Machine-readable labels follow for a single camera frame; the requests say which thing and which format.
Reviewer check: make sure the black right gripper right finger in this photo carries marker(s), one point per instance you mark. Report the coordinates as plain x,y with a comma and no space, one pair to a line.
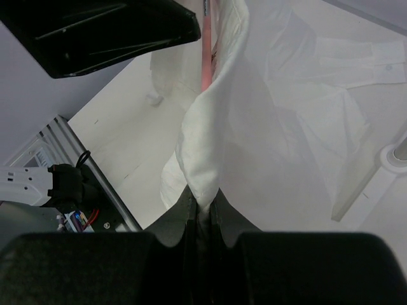
251,266

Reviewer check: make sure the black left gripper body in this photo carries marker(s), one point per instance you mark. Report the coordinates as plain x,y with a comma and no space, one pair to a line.
76,38

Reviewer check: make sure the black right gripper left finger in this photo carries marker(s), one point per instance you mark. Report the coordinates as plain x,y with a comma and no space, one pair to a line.
153,266

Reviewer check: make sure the red clothes hanger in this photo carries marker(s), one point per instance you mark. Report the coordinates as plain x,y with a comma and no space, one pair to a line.
209,46

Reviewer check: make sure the white shirt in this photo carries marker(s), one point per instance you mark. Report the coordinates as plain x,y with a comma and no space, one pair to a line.
278,123

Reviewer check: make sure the white metal clothes rack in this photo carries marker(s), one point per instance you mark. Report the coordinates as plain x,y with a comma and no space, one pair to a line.
367,178

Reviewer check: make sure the aluminium rail frame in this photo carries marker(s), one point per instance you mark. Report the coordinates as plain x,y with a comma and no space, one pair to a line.
53,184

